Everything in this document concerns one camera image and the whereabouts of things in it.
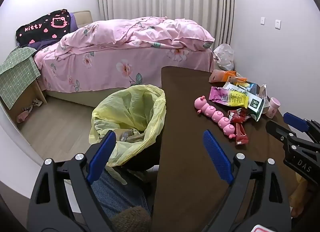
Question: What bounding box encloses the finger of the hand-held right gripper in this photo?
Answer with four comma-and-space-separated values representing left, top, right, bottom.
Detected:
265, 120, 298, 147
283, 112, 320, 145

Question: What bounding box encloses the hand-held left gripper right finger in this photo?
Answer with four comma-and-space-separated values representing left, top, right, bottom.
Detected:
200, 130, 292, 232

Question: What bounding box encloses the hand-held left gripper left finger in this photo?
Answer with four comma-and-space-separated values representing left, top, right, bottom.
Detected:
27, 130, 118, 232

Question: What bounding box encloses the green white packet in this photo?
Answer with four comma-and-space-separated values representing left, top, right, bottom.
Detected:
222, 81, 264, 122

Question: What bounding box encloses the black trash bin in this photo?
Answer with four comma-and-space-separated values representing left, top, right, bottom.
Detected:
125, 119, 163, 172

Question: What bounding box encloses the pink yellow snack packet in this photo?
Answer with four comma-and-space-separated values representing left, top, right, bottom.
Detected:
209, 86, 250, 109

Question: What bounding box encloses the yellow trash bag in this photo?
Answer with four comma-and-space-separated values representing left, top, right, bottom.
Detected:
89, 84, 167, 185

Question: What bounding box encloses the person's right hand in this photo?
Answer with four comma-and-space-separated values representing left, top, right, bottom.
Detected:
290, 176, 309, 220

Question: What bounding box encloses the pink cup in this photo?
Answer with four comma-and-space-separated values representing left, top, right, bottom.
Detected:
265, 97, 281, 119

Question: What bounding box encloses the dark red snack wrapper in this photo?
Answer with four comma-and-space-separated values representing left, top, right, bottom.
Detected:
227, 108, 250, 146

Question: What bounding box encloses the crumpled beige wrapper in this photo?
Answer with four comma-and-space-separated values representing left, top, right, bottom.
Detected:
117, 128, 148, 144

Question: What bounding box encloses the pink caterpillar toy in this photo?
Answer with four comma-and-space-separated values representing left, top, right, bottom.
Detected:
194, 95, 237, 139

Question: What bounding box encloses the person's leg in jeans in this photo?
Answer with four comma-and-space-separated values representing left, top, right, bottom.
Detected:
91, 169, 150, 220

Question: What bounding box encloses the white orange striped packet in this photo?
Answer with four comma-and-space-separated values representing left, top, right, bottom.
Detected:
226, 73, 248, 84

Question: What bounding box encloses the brown fuzzy cloth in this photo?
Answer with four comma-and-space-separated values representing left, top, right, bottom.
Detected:
111, 206, 152, 232

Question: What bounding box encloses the pink slipper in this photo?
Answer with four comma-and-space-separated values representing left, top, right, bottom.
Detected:
17, 111, 30, 124

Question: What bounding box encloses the white plastic bag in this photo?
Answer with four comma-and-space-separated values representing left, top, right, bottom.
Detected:
213, 43, 235, 71

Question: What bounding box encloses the wooden nightstand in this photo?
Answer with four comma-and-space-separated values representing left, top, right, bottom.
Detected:
10, 78, 48, 130

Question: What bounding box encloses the green checked cloth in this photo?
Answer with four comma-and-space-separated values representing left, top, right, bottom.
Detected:
0, 46, 42, 110

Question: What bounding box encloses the purple pillow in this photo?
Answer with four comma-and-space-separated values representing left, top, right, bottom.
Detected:
25, 13, 78, 51

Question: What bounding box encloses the pink floral quilt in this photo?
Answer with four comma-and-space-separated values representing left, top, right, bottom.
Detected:
54, 17, 215, 55

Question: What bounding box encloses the black Hello Kitty pillow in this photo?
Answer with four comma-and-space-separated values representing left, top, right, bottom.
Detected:
16, 9, 72, 47

